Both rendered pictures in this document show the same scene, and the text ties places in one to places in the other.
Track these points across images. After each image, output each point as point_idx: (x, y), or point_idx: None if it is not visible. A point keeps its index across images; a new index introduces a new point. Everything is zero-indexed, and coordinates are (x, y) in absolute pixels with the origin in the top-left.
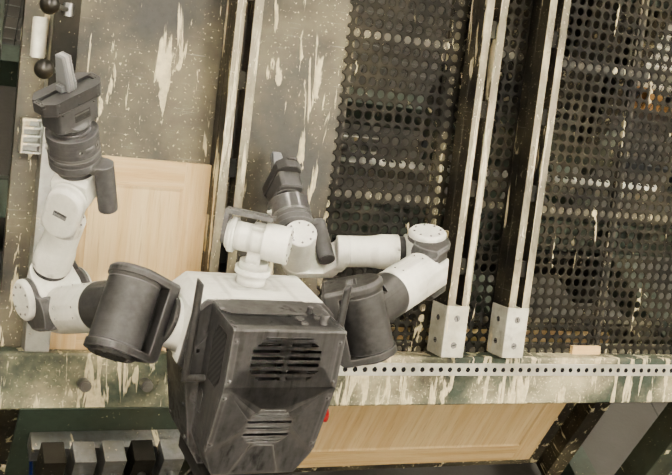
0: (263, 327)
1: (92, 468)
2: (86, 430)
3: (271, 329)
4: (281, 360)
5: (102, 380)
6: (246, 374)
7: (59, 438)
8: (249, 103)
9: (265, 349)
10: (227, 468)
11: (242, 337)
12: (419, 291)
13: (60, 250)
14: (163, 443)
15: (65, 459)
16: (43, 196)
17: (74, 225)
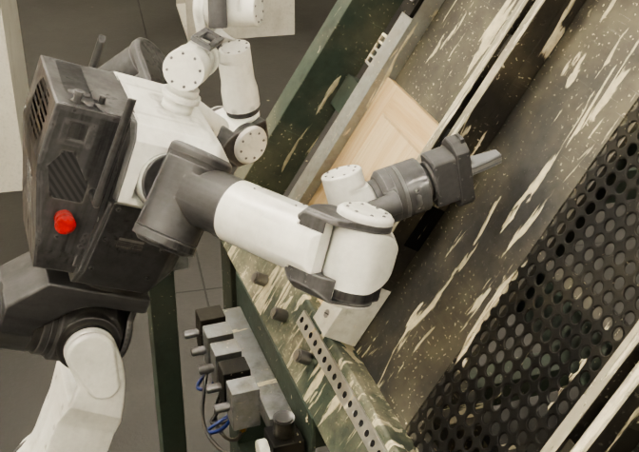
0: (51, 68)
1: (206, 344)
2: (255, 337)
3: (47, 69)
4: (38, 106)
5: (273, 289)
6: (29, 106)
7: (238, 323)
8: (493, 72)
9: (39, 88)
10: (25, 221)
11: (39, 66)
12: (237, 216)
13: (220, 74)
14: (247, 377)
15: (203, 320)
16: (348, 103)
17: (196, 29)
